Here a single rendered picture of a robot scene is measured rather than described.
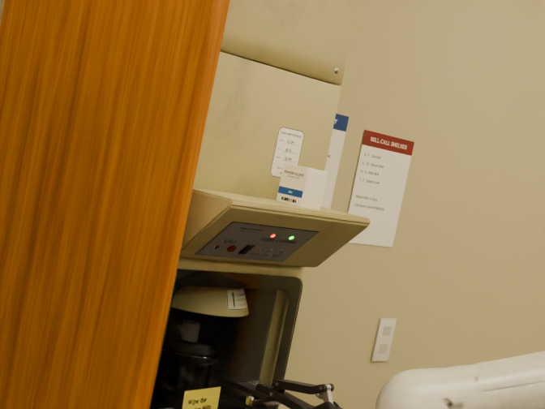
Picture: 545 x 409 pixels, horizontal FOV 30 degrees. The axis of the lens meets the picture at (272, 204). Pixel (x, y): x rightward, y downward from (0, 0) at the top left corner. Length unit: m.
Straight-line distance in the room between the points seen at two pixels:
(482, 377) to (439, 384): 0.05
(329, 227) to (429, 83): 1.14
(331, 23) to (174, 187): 0.46
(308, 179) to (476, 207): 1.44
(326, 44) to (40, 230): 0.54
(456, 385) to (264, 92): 0.55
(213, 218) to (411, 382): 0.35
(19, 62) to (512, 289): 1.94
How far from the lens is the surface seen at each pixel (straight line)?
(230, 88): 1.50
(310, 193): 1.54
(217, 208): 1.39
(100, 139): 1.47
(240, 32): 1.51
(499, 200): 3.03
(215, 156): 1.50
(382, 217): 2.57
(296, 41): 1.60
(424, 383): 1.29
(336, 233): 1.59
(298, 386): 1.55
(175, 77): 1.37
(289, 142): 1.61
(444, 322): 2.92
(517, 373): 1.29
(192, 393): 1.57
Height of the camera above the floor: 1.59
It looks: 3 degrees down
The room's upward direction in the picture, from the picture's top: 11 degrees clockwise
